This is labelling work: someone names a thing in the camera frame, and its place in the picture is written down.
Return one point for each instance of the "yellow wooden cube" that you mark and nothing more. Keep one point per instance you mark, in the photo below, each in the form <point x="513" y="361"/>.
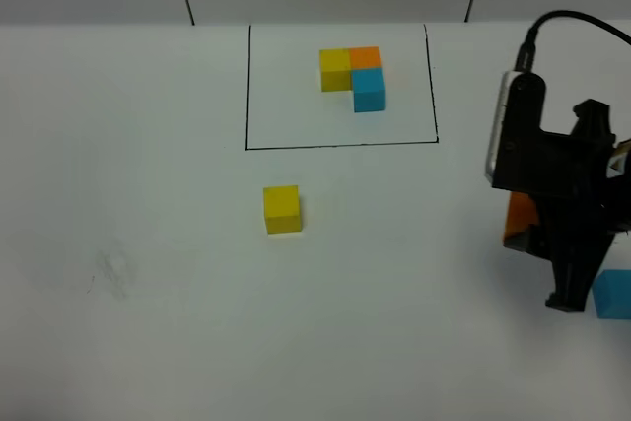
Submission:
<point x="282" y="209"/>

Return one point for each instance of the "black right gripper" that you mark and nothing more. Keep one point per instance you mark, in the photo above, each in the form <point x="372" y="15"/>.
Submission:
<point x="586" y="203"/>

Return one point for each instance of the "template orange cube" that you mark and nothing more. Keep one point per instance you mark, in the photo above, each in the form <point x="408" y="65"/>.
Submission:
<point x="367" y="57"/>

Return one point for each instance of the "blue wooden cube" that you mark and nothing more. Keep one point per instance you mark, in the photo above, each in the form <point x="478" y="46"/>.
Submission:
<point x="612" y="294"/>

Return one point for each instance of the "template blue cube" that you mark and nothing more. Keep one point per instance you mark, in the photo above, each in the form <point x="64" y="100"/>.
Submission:
<point x="368" y="87"/>

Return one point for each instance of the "template yellow cube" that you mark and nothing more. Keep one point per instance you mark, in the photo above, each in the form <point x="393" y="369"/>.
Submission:
<point x="335" y="70"/>

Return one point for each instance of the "orange wooden cube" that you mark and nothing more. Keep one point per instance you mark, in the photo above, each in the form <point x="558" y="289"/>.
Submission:
<point x="521" y="215"/>

